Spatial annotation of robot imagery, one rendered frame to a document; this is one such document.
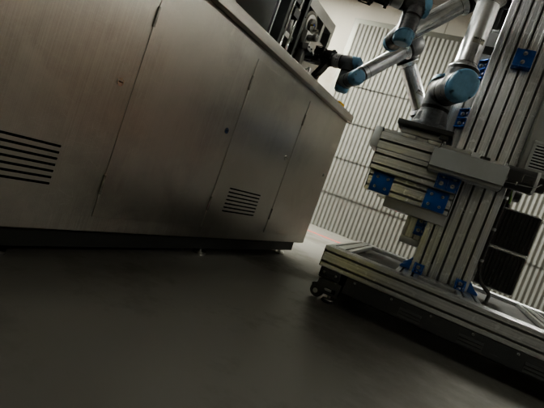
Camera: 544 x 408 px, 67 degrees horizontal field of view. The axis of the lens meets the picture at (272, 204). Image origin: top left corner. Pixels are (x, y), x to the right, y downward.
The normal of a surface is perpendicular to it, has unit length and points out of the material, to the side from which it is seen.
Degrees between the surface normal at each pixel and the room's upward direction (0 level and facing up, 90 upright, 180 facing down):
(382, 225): 90
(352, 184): 90
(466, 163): 90
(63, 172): 90
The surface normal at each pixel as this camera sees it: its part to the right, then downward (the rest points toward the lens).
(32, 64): 0.82, 0.33
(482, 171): -0.36, -0.07
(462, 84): 0.00, 0.22
